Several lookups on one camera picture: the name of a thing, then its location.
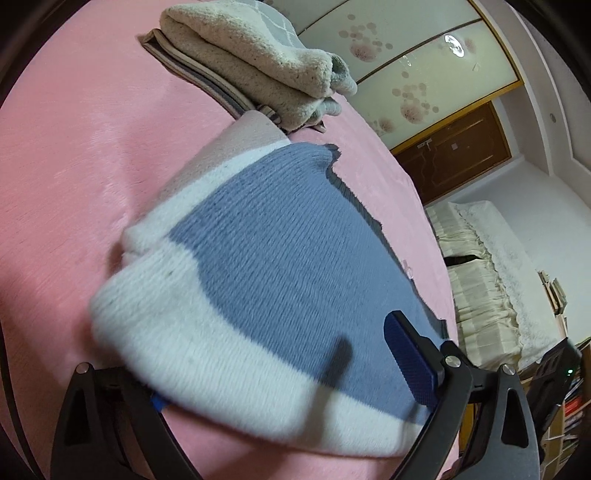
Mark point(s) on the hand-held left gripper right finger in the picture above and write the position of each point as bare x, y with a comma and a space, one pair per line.
408, 355

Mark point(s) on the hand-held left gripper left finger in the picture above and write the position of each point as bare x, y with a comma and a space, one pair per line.
159, 404

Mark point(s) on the blue white knit sweater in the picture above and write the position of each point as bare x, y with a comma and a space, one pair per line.
286, 240

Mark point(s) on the wooden bookshelf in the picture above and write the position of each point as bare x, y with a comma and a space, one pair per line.
570, 443

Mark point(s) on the clear plastic piece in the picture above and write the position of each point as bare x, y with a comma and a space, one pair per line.
408, 270

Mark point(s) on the cream pleated furniture cover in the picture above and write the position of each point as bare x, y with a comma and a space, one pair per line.
475, 300

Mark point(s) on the white lace cloth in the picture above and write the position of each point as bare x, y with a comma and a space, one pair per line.
508, 258

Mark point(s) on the brown wooden door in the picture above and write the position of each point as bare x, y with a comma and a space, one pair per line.
457, 152

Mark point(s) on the pink bed blanket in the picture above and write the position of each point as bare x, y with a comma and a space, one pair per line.
69, 138

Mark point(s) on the floral sliding-door wardrobe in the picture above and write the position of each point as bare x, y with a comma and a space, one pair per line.
415, 69

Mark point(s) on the grey striped garment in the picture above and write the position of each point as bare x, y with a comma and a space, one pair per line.
194, 71

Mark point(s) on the cream fleece garment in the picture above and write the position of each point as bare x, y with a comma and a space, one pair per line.
240, 50

